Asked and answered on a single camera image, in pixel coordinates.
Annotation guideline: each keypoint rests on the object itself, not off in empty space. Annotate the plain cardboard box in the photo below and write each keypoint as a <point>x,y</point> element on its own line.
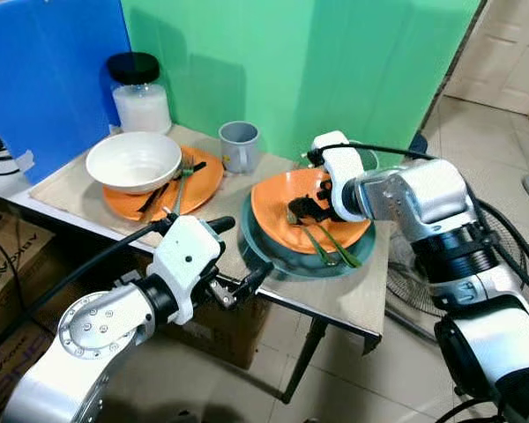
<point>220,335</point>

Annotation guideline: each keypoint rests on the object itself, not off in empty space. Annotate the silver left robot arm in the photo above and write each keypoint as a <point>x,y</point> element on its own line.
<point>88,330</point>

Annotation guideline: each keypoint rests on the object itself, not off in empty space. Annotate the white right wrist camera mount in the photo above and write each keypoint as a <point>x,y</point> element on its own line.
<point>342,172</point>

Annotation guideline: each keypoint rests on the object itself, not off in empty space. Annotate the clear drinking glass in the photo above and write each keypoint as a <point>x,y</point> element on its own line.
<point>370,159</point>

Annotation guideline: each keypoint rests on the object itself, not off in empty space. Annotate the glass jar with black lid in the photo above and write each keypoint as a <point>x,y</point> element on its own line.
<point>141,106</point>

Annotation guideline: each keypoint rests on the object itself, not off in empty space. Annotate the folding table with metal legs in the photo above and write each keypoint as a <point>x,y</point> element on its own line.
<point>317,348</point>

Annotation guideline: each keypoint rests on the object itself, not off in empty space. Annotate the dark blue floor object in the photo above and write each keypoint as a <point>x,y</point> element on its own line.
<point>419,145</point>

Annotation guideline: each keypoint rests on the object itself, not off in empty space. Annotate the grey mug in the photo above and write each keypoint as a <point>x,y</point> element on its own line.
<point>239,145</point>

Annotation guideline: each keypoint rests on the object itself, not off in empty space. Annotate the green backdrop board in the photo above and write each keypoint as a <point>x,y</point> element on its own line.
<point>300,62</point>

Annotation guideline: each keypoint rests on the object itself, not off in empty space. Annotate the green plastic utensil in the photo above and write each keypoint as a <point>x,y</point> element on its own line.
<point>346,251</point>
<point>317,247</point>

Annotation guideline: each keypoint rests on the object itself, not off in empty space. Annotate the orange plate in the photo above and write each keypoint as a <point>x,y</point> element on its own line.
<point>203,185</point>
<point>273,211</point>

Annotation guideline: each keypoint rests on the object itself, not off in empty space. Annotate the cream panelled door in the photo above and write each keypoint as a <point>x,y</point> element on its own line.
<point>502,53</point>

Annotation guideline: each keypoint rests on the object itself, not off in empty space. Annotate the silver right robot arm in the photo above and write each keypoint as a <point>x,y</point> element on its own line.
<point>441,229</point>

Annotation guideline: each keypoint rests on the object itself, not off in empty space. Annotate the white bowl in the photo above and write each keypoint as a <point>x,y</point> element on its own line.
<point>134,159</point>

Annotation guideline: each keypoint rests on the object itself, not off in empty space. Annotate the beige table mat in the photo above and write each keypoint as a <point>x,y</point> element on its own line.
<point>70,189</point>

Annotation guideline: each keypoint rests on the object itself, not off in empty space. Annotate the teal glass plate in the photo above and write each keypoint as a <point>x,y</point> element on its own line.
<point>264,257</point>

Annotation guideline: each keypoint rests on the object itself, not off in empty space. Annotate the printed cardboard box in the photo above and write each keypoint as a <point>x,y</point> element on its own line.
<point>9,264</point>

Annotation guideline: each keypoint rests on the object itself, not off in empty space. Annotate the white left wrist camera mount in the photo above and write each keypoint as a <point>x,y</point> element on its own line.
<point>183,256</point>

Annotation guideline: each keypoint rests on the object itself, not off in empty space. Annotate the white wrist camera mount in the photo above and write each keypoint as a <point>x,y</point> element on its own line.
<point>342,172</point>
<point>183,256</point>

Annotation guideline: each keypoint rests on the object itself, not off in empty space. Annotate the blue backdrop board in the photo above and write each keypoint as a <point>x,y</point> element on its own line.
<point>44,79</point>

